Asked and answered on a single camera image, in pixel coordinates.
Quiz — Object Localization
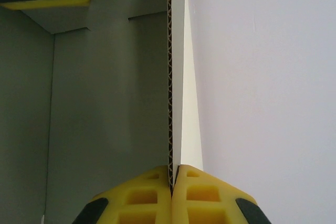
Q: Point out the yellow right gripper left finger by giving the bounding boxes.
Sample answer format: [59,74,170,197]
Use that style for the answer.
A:
[70,165,173,224]

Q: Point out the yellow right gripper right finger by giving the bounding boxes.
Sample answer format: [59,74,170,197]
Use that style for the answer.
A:
[171,164,272,224]

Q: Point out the grey cloth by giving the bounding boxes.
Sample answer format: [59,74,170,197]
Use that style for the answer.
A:
[0,0,205,224]

